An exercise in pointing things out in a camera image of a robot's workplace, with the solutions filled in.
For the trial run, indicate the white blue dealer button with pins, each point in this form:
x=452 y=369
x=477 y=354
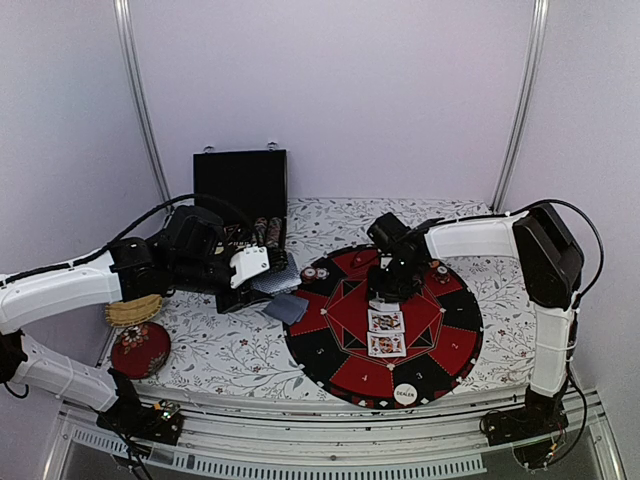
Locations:
x=405 y=394

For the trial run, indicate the aluminium frame post left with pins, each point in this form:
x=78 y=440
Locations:
x=125 y=32

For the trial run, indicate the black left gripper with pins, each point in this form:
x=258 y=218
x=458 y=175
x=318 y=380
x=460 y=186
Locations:
x=226 y=305

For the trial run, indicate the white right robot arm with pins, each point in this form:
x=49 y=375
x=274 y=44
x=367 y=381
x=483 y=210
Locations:
x=550 y=259

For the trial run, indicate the red floral round cushion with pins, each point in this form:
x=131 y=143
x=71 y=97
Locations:
x=140 y=351

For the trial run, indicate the chip row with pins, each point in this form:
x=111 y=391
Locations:
x=274 y=232
x=260 y=229

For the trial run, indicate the red black small chip stack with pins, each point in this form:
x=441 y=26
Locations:
x=442 y=274

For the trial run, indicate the face-up king card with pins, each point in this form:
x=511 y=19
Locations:
x=383 y=345

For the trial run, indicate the face-up queen card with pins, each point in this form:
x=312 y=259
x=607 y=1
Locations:
x=385 y=322

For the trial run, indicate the face-down card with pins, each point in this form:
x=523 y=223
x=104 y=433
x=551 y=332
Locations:
x=303 y=305

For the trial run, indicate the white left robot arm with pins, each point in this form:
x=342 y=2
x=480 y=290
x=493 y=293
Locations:
x=191 y=252

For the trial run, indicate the floral white tablecloth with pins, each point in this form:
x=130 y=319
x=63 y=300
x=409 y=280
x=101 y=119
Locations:
x=244 y=353

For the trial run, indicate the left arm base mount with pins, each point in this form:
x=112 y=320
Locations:
x=161 y=423

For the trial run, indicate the far right chip row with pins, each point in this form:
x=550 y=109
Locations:
x=274 y=232

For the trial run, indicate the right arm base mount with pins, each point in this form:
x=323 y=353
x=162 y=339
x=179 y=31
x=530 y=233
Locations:
x=541 y=421

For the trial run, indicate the white black chip stack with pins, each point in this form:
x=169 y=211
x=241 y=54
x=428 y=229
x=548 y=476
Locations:
x=324 y=273

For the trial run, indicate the red orange chip stack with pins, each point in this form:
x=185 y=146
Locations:
x=308 y=275

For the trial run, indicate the woven bamboo tray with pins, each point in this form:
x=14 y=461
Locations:
x=134 y=312

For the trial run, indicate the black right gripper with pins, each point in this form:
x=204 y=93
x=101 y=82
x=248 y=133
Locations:
x=374 y=285

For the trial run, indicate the blue playing card deck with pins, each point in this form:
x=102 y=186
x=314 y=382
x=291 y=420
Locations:
x=277 y=282

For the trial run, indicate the face-up ace card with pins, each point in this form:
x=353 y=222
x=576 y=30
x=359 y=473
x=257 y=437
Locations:
x=379 y=305

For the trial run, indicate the round red black poker mat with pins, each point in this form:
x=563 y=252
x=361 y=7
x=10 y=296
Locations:
x=443 y=335

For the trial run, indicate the black poker chip case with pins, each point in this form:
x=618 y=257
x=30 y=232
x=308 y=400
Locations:
x=253 y=181

